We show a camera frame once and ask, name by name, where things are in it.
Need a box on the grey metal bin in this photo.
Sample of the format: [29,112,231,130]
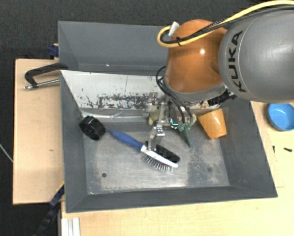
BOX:
[57,20,278,213]

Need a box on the pale yellow toy fruit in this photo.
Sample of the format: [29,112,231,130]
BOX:
[147,111,160,126]

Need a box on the black cylinder on white bracket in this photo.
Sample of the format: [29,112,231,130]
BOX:
[200,89,237,108]

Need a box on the pale brown flat board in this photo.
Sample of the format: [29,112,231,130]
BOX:
[12,58,65,205]

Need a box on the orange cup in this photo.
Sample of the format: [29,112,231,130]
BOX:
[197,108,228,140]

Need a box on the blue bowl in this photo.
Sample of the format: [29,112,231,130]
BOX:
[267,103,294,132]

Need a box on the black round ring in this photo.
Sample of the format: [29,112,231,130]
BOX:
[78,115,106,141]

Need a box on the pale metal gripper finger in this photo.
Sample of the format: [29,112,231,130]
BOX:
[146,129,157,153]
[155,123,166,137]

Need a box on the blue-handled white wire brush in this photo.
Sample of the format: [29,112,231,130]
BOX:
[108,129,179,174]

